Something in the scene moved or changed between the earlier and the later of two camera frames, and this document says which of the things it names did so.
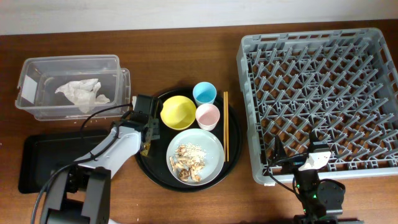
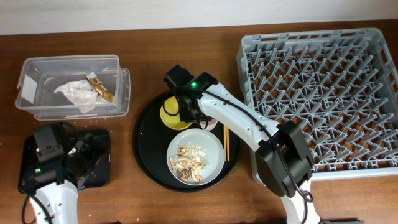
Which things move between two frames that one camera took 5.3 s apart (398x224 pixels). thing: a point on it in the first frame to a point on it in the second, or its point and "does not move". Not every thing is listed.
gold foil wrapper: (145, 152) to (97, 84)
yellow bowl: (178, 112) does not move
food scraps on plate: (189, 162) does not move
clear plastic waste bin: (73, 88) does not move
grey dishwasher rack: (341, 83) does not move
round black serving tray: (199, 142) does not move
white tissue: (83, 93) does not move
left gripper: (156, 124) to (83, 145)
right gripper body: (295, 162) to (193, 114)
